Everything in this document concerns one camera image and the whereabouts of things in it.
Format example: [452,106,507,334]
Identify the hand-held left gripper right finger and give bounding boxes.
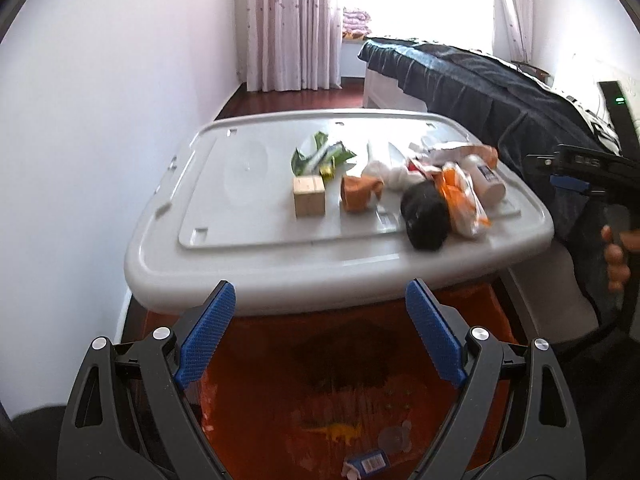
[405,278,587,480]

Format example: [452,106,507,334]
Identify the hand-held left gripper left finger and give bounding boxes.
[56,280,237,480]

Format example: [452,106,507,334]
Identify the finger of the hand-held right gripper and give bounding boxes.
[526,145,623,173]
[549,175,607,198]

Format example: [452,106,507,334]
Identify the white plastic bottle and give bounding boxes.
[462,154,507,207]

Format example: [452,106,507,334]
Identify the orange plastic bin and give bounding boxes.
[122,280,526,480]

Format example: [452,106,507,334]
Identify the orange white snack packet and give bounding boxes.
[437,162,492,238]

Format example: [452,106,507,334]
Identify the black cloth bundle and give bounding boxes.
[400,180,451,252]

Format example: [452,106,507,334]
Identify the red white wrapper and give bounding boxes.
[407,142,500,181]

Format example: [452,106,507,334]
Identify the orange paper cup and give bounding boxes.
[340,174,385,212]

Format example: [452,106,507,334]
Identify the white tissue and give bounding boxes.
[365,160,417,192]

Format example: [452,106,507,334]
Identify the wooden block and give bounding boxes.
[292,175,327,218]

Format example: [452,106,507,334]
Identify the green snack wrapper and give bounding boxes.
[291,131,358,177]

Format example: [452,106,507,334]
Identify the person's right hand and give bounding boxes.
[601,225,640,294]

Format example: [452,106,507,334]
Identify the wooden nightstand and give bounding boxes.
[515,60,552,81]

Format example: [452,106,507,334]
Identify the clear plastic wrapper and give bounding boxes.
[377,420,414,454]

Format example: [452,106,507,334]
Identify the bed with dark cover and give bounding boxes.
[357,36,623,243]

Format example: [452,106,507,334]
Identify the grey plastic storage box lid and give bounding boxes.
[124,108,555,317]

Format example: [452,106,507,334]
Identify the yellow dinosaur toy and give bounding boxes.
[304,422,363,444]

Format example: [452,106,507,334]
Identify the small blue packet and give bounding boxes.
[342,450,390,479]

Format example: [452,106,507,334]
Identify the pink patterned curtain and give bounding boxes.
[492,0,535,63]
[247,0,346,92]

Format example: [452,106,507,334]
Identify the stack of folded blankets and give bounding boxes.
[342,7,374,40]

